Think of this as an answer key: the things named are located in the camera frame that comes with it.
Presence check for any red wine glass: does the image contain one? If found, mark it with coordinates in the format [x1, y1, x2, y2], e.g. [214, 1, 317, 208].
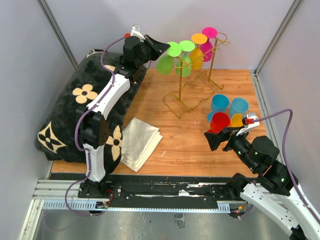
[207, 112, 231, 133]

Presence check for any yellow wine glass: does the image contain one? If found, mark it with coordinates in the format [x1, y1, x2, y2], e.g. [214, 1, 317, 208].
[230, 113, 244, 127]

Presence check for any black floral pillow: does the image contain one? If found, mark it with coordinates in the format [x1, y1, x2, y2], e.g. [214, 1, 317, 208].
[35, 49, 147, 174]

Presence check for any gold wire glass rack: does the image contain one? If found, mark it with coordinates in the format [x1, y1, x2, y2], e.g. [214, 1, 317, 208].
[162, 28, 230, 119]

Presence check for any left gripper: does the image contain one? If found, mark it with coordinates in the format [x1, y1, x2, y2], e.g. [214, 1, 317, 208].
[135, 34, 170, 68]

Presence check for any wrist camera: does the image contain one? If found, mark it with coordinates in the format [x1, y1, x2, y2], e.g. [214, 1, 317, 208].
[130, 24, 146, 42]
[236, 112, 260, 136]

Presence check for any back orange wine glass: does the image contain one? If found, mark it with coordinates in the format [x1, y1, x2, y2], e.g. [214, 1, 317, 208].
[189, 33, 208, 70]

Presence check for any green wine glass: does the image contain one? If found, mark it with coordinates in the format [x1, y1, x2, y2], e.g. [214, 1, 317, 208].
[156, 41, 182, 75]
[175, 40, 196, 78]

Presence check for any pink wine glass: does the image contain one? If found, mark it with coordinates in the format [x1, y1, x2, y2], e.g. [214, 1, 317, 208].
[200, 26, 218, 62]

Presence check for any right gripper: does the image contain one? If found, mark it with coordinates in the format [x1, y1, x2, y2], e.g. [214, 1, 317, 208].
[204, 124, 258, 171]

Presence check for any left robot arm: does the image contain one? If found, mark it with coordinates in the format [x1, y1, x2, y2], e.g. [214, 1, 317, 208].
[74, 34, 170, 198]

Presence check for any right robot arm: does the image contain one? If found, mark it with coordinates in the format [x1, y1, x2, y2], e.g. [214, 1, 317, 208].
[204, 127, 320, 240]

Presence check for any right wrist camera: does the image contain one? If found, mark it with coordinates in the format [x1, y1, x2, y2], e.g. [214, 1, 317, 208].
[236, 112, 260, 136]

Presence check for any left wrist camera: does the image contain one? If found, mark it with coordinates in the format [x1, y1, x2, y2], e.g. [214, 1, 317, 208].
[130, 24, 146, 42]

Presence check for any folded beige cloth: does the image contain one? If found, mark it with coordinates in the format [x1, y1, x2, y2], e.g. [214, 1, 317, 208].
[121, 117, 163, 172]

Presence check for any light blue wine glass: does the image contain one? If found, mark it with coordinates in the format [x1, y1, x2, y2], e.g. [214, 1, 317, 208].
[229, 97, 249, 117]

